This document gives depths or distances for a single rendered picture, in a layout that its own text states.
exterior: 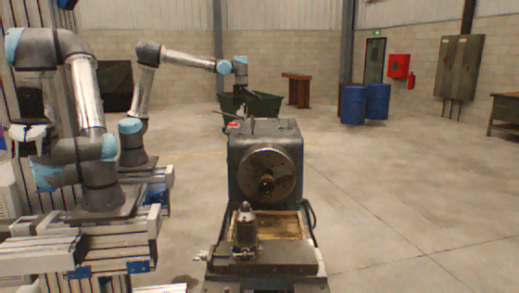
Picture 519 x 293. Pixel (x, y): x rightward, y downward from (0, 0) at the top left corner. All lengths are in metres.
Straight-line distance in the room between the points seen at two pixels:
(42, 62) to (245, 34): 10.86
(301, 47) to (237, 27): 2.47
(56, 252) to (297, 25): 11.77
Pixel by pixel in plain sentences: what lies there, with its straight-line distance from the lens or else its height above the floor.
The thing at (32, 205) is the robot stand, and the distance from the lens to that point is 1.68.
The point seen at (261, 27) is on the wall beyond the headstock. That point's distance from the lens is 12.16.
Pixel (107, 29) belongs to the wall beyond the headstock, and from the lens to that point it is 11.70.
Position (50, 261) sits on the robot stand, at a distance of 1.38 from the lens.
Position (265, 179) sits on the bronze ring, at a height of 1.12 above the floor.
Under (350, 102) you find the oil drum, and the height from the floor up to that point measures 0.54.
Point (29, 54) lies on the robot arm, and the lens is 1.26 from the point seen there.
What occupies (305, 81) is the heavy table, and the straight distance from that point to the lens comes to 10.18.
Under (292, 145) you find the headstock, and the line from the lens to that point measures 1.87.
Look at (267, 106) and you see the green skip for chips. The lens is 6.43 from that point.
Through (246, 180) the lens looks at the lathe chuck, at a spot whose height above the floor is 1.06.
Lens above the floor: 1.73
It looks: 17 degrees down
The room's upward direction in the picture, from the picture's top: 1 degrees counter-clockwise
